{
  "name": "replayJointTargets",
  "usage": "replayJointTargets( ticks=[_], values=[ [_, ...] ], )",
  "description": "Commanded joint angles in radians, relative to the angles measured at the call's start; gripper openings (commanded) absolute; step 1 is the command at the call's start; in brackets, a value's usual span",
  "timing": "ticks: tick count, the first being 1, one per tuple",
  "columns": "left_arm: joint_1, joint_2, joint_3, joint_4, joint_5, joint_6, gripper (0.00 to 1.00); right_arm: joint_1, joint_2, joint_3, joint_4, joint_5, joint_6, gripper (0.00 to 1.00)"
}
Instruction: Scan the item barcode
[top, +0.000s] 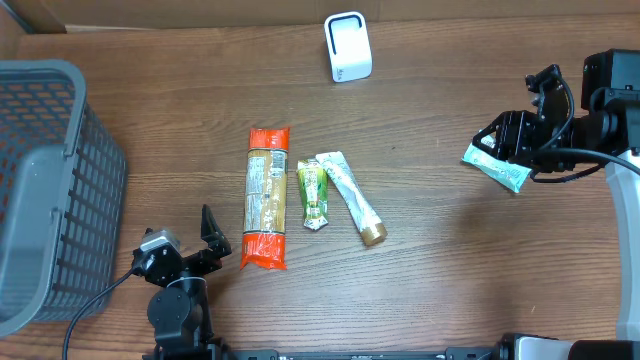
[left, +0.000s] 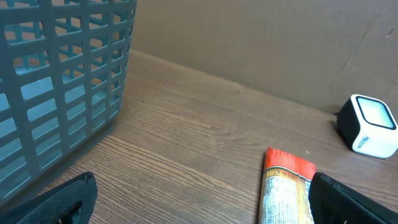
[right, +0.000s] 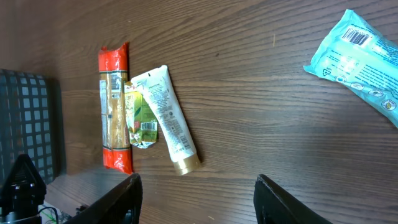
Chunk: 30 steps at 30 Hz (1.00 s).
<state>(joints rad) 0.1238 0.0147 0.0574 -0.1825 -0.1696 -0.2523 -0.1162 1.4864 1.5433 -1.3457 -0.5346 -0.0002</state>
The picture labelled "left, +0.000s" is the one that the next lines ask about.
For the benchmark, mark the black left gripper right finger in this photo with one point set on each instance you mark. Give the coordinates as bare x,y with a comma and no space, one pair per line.
333,202

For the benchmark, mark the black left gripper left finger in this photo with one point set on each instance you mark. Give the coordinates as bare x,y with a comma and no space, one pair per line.
70,202

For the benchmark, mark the orange spaghetti pack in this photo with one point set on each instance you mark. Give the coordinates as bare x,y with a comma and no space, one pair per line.
285,189

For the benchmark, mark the white barcode scanner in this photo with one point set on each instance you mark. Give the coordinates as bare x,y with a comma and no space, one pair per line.
367,126

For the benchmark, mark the grey plastic mesh basket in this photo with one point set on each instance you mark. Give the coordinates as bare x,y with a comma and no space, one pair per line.
63,70

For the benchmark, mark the brown cardboard backdrop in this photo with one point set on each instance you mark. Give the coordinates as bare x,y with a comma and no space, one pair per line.
314,52

